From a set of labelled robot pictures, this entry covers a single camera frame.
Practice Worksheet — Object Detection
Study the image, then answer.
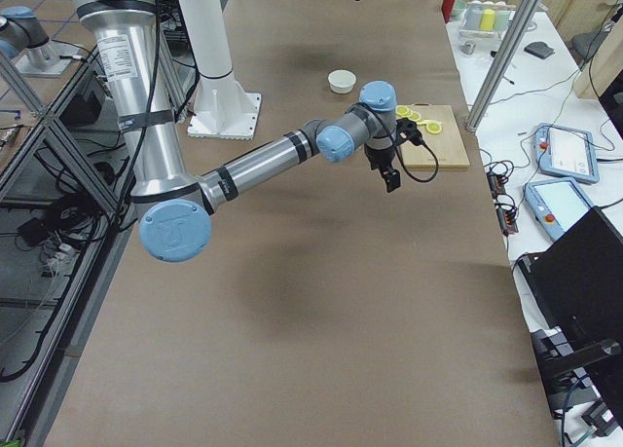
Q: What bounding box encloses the white paper bowl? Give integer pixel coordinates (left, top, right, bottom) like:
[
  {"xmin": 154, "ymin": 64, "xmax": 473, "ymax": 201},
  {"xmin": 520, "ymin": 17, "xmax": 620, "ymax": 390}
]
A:
[{"xmin": 327, "ymin": 69, "xmax": 356, "ymax": 94}]

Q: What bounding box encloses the yellow plastic knife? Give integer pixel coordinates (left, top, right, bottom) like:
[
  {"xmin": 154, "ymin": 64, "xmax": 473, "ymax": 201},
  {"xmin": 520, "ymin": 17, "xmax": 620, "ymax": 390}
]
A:
[{"xmin": 417, "ymin": 120, "xmax": 443, "ymax": 132}]

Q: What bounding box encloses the yellow cup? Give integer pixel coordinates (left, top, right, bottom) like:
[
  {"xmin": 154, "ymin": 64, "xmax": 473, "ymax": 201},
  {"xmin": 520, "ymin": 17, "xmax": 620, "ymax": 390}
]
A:
[{"xmin": 479, "ymin": 9, "xmax": 495, "ymax": 32}]

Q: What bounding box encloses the lemon slice top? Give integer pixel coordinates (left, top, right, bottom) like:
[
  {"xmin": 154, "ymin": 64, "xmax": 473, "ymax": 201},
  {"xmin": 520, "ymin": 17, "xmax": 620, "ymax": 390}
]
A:
[{"xmin": 395, "ymin": 105, "xmax": 411, "ymax": 118}]

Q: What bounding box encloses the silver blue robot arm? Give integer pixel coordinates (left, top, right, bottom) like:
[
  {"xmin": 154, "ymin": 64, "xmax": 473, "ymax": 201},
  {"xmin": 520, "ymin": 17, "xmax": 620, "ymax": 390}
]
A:
[{"xmin": 74, "ymin": 0, "xmax": 400, "ymax": 262}]

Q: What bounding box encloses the blue teach pendant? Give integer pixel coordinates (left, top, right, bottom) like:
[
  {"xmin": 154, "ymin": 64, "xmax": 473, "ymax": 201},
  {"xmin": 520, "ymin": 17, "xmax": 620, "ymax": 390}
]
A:
[
  {"xmin": 525, "ymin": 177, "xmax": 594, "ymax": 241},
  {"xmin": 534, "ymin": 124, "xmax": 600, "ymax": 184}
]

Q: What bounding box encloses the dark grey pad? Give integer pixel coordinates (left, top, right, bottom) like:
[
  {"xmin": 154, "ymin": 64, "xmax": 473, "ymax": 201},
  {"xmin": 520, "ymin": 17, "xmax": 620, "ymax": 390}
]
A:
[{"xmin": 524, "ymin": 41, "xmax": 555, "ymax": 59}]

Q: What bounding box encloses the black monitor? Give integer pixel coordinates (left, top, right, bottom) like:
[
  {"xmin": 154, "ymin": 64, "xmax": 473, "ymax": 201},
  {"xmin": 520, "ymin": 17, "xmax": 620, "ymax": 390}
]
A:
[{"xmin": 518, "ymin": 206, "xmax": 622, "ymax": 424}]

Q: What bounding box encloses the grey cup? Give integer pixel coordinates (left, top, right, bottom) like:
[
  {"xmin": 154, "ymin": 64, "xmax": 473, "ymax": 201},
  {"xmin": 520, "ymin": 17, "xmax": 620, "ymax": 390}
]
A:
[{"xmin": 463, "ymin": 5, "xmax": 483, "ymax": 30}]

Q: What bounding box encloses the lemon slice near knife tip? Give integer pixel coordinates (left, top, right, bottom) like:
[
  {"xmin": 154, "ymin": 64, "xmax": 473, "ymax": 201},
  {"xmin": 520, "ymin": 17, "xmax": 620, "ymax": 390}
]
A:
[{"xmin": 422, "ymin": 120, "xmax": 443, "ymax": 135}]

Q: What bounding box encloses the light blue cup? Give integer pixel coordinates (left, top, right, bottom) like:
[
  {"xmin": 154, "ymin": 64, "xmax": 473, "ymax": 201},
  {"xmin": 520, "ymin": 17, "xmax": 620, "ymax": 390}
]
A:
[{"xmin": 494, "ymin": 10, "xmax": 511, "ymax": 32}]

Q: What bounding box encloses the wooden cutting board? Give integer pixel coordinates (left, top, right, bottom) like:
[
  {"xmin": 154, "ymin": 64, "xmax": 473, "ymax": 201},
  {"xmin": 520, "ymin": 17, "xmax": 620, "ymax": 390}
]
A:
[{"xmin": 400, "ymin": 104, "xmax": 470, "ymax": 169}]

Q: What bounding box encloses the black orange power strip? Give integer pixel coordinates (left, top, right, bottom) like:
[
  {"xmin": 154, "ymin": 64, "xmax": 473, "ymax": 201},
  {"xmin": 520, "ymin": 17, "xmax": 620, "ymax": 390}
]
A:
[{"xmin": 486, "ymin": 169, "xmax": 519, "ymax": 237}]

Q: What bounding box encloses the near blue teach pendant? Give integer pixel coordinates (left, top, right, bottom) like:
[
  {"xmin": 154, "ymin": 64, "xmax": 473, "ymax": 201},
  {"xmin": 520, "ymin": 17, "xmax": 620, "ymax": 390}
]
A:
[{"xmin": 525, "ymin": 177, "xmax": 594, "ymax": 241}]

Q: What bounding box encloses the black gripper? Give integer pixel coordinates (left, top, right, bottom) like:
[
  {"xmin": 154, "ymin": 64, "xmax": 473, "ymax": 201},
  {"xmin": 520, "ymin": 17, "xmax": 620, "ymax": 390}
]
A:
[{"xmin": 364, "ymin": 135, "xmax": 401, "ymax": 193}]

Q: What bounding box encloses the green bowl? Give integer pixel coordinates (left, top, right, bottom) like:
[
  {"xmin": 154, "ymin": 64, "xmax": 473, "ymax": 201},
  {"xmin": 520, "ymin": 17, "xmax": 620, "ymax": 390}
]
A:
[{"xmin": 450, "ymin": 0, "xmax": 467, "ymax": 20}]

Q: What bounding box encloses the black camera cable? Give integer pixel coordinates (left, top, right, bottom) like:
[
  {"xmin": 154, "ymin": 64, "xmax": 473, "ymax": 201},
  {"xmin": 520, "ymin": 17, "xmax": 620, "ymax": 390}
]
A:
[{"xmin": 379, "ymin": 115, "xmax": 440, "ymax": 184}]

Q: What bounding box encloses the small metal cylinder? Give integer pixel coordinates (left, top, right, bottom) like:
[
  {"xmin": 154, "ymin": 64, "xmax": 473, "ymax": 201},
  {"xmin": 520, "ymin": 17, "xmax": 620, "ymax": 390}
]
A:
[{"xmin": 459, "ymin": 41, "xmax": 476, "ymax": 56}]

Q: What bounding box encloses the aluminium frame post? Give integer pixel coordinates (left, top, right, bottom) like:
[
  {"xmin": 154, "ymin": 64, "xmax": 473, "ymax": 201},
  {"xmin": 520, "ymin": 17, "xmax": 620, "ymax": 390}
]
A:
[{"xmin": 465, "ymin": 0, "xmax": 541, "ymax": 133}]

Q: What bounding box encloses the far blue teach pendant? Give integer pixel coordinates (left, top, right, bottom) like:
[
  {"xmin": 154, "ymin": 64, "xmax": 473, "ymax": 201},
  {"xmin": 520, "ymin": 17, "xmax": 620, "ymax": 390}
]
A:
[{"xmin": 534, "ymin": 124, "xmax": 600, "ymax": 184}]

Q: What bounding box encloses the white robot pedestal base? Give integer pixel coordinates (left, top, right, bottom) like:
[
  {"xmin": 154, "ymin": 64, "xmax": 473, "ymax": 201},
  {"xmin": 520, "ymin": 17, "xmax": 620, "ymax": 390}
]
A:
[{"xmin": 178, "ymin": 0, "xmax": 262, "ymax": 140}]

